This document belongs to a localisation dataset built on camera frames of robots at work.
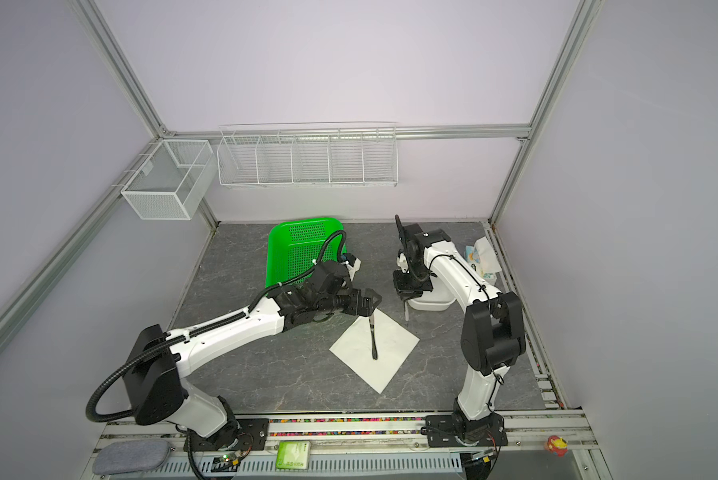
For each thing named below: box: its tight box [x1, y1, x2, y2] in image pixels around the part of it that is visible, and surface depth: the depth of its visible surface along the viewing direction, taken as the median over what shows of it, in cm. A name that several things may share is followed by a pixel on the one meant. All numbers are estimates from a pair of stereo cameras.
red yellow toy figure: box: [544, 435, 569, 457], surface depth 69 cm
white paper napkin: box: [328, 309, 420, 395], surface depth 90 cm
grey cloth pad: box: [92, 440, 172, 475], surface depth 71 cm
